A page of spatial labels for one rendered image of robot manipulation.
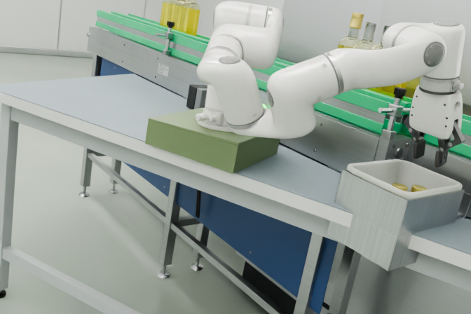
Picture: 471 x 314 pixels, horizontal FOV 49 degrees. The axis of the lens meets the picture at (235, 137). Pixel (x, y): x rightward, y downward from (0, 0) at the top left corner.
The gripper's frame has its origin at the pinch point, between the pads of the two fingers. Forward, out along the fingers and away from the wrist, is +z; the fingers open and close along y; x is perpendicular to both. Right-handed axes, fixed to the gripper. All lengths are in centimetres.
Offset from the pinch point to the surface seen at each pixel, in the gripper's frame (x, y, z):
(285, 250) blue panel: 8, 39, 44
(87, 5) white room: -148, 613, 62
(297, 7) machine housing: -36, 84, -16
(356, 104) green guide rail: -4.7, 25.8, -3.2
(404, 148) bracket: -8.4, 12.5, 6.0
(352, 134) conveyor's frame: -1.1, 23.4, 3.7
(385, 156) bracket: -0.9, 12.4, 5.7
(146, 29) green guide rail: -2, 140, -5
